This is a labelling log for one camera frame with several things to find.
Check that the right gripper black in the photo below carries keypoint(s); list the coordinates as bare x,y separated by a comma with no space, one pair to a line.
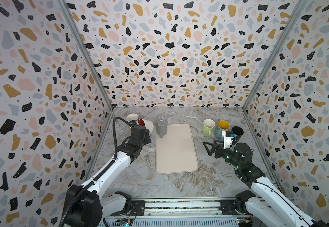
220,150

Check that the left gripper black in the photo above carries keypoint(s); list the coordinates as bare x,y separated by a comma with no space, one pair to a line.
148,139

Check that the white mug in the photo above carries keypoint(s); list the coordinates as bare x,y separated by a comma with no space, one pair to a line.
146,123

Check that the dark teal mug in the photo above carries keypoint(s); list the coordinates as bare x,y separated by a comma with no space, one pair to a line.
132,117

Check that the light green mug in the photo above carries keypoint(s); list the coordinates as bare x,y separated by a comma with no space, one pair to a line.
208,126

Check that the blue butterfly mug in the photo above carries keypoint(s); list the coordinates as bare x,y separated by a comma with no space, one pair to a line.
221,126

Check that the grey mug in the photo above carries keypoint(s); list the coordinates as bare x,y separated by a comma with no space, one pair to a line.
161,129

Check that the black mug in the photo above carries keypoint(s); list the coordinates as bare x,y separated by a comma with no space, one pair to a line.
238,132

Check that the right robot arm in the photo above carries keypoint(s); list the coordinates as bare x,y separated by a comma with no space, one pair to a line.
263,200

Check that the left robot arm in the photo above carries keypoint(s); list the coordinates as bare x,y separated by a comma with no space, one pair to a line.
85,205

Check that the beige rectangular tray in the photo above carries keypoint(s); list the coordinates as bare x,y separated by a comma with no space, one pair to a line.
175,151

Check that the left corner aluminium profile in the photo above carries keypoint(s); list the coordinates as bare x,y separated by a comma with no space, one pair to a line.
82,48

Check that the corner aluminium profile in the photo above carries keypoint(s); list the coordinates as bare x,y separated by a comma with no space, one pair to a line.
82,48
299,7

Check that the right corner aluminium profile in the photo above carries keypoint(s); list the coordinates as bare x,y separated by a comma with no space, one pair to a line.
299,7

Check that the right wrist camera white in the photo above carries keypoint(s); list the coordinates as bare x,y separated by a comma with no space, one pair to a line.
228,136

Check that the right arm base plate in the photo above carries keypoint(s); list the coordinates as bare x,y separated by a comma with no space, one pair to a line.
232,207

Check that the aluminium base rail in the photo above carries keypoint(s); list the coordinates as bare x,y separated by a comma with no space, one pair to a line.
182,207

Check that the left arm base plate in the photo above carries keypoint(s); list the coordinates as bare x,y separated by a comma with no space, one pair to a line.
137,208

